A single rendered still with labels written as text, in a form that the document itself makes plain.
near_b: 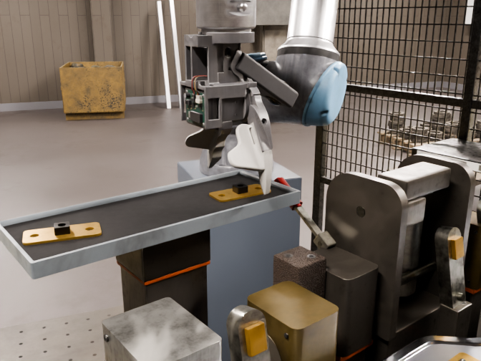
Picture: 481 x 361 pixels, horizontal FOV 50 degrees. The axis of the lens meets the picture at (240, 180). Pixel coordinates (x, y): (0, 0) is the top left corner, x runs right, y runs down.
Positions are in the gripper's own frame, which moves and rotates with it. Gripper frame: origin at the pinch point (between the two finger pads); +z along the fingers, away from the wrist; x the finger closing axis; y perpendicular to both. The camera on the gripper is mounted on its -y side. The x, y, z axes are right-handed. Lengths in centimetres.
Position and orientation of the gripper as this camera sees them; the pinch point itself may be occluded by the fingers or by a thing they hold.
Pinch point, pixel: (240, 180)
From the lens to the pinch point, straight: 72.8
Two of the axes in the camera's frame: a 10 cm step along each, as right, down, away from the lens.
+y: -8.5, 1.6, -5.0
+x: 5.3, 2.5, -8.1
